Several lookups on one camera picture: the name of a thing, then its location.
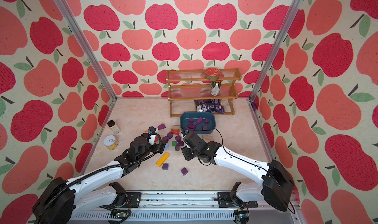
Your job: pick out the purple wedge block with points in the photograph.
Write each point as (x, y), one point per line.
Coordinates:
(161, 127)

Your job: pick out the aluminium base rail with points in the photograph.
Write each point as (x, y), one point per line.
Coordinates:
(189, 207)

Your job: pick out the yellow long block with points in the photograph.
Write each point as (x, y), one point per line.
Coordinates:
(162, 159)

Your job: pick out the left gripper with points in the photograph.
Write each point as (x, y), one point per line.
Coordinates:
(163, 146)

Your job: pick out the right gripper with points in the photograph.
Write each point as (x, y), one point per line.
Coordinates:
(185, 152)

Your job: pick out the red arch block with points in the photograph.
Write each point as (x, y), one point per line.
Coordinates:
(175, 132)

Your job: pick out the teal plastic storage bin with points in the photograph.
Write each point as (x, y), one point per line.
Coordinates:
(184, 121)

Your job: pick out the small green white bottle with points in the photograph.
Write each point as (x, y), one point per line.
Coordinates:
(215, 87)

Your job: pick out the yellow can white lid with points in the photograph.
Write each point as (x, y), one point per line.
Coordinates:
(111, 142)

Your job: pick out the natural wood plank block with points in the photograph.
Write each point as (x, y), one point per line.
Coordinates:
(207, 138)

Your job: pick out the left aluminium frame post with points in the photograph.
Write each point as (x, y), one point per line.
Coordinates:
(84, 44)

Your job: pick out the glass jar black lid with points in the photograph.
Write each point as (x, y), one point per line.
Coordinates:
(113, 126)

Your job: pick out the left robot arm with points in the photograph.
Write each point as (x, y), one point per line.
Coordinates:
(63, 199)

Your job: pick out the right aluminium frame post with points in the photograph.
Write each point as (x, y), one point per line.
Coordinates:
(281, 35)

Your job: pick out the red lidded tin can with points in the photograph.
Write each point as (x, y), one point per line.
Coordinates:
(212, 74)

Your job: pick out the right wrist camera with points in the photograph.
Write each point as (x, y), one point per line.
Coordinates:
(185, 132)

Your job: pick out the aluminium frame post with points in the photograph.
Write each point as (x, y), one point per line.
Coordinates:
(281, 35)
(84, 44)

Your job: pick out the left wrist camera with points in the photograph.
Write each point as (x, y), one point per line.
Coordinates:
(151, 130)

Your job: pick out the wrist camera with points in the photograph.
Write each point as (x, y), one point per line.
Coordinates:
(185, 132)
(151, 130)

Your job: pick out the wooden three-tier shelf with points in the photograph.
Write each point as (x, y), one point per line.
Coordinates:
(186, 86)

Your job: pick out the purple snack bag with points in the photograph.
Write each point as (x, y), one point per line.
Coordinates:
(210, 105)

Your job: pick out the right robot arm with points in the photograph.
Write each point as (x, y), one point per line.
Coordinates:
(272, 182)

